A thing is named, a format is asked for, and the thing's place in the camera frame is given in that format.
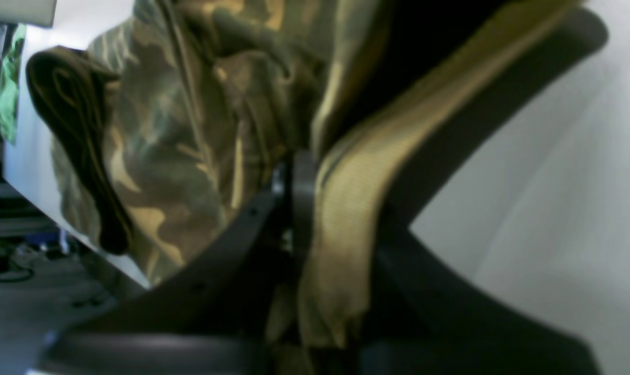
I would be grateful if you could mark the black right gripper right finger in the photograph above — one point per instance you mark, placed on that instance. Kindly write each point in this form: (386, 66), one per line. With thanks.
(424, 318)

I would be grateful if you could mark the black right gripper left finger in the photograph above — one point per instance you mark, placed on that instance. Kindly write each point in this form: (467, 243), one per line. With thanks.
(212, 316)

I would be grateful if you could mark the camouflage T-shirt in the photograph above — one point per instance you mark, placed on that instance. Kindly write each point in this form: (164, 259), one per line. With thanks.
(168, 124)

